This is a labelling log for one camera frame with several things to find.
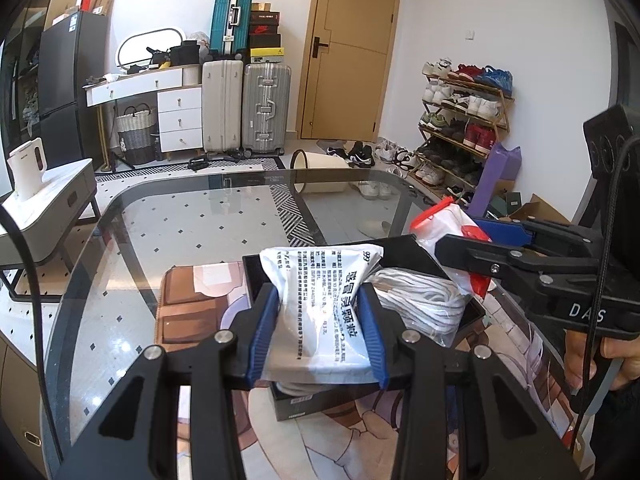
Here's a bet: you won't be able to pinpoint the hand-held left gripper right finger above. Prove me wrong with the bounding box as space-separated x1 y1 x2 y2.
357 284 568 480

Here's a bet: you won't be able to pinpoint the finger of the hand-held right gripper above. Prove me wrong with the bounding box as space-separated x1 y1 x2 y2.
434 233 556 293
472 216 603 261

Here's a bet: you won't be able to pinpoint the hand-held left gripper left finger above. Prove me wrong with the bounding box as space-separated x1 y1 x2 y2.
52 282 281 480

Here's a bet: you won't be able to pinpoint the red and white plastic packet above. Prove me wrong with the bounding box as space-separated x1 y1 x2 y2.
409 202 493 298

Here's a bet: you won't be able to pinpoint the white printed pouch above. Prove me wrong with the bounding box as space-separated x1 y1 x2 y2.
259 244 386 386

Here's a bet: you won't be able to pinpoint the bagged white rope bundle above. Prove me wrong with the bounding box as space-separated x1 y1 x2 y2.
372 266 473 348

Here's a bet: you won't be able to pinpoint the black cardboard box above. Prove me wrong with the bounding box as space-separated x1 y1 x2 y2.
242 232 486 423

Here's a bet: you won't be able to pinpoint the person's right hand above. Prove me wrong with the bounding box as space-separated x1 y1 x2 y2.
562 330 640 393

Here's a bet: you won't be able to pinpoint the dark green box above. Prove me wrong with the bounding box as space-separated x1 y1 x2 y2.
487 192 523 218

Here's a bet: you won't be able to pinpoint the open cardboard box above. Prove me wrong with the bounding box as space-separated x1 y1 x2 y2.
500 194 571 226

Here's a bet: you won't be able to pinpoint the purple bag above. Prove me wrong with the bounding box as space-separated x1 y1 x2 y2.
467 142 522 216

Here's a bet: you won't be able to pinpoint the collection of racked sneakers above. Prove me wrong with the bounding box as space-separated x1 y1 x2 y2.
415 59 513 196

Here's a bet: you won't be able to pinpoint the printed cartoon desk mat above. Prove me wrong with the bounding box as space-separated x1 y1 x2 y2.
156 260 581 480

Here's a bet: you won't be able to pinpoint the gold metal shoe rack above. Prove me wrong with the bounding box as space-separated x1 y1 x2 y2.
407 72 513 201

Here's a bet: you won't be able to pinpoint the scattered loose shoes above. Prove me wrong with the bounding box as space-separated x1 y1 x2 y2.
325 137 426 198

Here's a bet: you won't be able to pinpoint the white trash bin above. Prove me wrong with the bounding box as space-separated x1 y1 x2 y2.
290 149 351 195

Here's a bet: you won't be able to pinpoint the black chair base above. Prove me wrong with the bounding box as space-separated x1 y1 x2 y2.
187 152 246 168

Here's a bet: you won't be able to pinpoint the wooden door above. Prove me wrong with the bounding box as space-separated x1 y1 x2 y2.
295 0 403 143

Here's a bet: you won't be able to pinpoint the silver suitcase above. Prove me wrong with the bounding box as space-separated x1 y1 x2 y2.
241 62 292 156

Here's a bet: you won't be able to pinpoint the white suitcase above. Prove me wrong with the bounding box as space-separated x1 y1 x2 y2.
201 59 245 155

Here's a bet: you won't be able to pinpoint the woven laundry basket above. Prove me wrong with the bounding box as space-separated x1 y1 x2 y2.
116 104 157 165

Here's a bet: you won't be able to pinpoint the white vanity desk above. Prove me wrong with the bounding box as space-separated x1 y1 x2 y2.
85 65 205 153

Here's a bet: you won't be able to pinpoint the white low table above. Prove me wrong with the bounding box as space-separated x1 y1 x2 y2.
0 157 101 303

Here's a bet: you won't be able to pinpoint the brown wooden cabinet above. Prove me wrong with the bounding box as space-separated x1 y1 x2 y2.
0 332 58 480

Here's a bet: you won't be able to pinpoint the yellow and black shoe box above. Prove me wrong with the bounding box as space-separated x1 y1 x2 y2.
248 47 286 65

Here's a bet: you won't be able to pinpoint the white electric kettle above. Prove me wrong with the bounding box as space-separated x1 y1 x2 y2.
6 137 48 201

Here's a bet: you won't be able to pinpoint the black bag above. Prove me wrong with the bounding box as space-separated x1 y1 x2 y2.
170 40 201 66

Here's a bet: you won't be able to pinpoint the oval mirror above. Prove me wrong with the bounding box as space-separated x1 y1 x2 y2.
117 26 186 72

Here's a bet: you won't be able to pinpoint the teal suitcase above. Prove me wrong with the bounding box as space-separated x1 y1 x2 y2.
209 0 255 60

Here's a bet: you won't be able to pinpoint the black refrigerator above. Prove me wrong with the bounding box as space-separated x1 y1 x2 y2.
39 10 112 171

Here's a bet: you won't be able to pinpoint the black display cabinet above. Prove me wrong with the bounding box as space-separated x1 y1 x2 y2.
0 25 46 161

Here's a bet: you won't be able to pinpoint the black cable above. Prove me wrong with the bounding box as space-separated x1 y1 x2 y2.
570 132 640 448
0 205 66 461

